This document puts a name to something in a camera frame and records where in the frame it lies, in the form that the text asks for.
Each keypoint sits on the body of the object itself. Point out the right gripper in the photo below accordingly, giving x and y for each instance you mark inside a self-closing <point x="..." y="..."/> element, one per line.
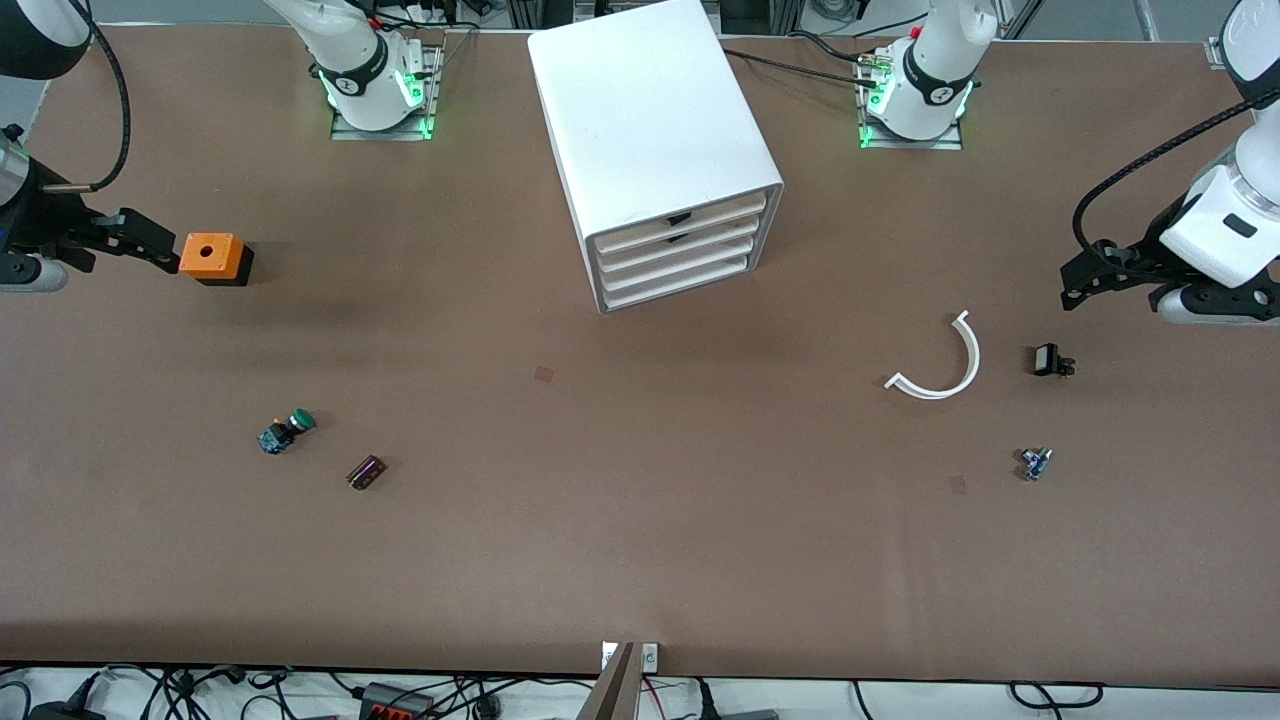
<point x="48" y="226"/>

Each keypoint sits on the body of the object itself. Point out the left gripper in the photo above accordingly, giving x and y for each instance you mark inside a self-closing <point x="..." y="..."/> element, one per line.
<point x="1138" y="262"/>

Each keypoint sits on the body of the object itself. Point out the white cabinet drawer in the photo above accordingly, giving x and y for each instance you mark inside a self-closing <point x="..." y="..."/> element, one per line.
<point x="650" y="228"/>
<point x="650" y="248"/>
<point x="660" y="264"/>
<point x="660" y="282"/>

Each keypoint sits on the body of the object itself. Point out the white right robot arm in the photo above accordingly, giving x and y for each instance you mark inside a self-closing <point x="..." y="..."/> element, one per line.
<point x="350" y="60"/>

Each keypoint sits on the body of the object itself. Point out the green push button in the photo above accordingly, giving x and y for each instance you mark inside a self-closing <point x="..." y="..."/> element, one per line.
<point x="272" y="438"/>

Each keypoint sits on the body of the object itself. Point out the white drawer cabinet shell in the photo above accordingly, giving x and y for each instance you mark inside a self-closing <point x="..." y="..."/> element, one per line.
<point x="640" y="100"/>

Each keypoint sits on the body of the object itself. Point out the orange box with hole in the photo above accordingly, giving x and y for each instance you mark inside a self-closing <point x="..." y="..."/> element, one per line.
<point x="210" y="255"/>

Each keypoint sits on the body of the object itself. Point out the small black clip part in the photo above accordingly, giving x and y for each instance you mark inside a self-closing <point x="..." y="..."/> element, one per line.
<point x="1046" y="359"/>

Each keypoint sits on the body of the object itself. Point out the metal T fitting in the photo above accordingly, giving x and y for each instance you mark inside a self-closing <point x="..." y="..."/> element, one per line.
<point x="1035" y="463"/>

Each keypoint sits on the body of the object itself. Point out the black power strip red switches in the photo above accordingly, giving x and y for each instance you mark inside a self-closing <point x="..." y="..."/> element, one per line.
<point x="395" y="702"/>

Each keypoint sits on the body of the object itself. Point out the black floor plug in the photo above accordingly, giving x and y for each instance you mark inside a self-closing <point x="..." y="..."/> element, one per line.
<point x="705" y="702"/>

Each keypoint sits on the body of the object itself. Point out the white C-shaped bracket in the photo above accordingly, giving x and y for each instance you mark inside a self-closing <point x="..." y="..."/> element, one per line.
<point x="972" y="360"/>

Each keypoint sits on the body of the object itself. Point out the aluminium frame profile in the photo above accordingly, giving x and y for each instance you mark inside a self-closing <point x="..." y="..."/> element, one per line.
<point x="1217" y="52"/>

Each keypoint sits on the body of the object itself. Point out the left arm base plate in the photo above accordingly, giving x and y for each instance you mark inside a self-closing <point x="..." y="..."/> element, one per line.
<point x="868" y="140"/>

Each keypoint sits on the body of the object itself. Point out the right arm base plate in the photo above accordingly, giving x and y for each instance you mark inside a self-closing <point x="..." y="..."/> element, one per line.
<point x="432" y="100"/>

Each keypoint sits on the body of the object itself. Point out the white table bracket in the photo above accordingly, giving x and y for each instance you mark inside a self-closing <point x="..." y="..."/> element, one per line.
<point x="607" y="656"/>
<point x="650" y="656"/>

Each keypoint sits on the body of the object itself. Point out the brown wooden post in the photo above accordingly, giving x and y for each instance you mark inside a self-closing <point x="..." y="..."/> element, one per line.
<point x="612" y="695"/>

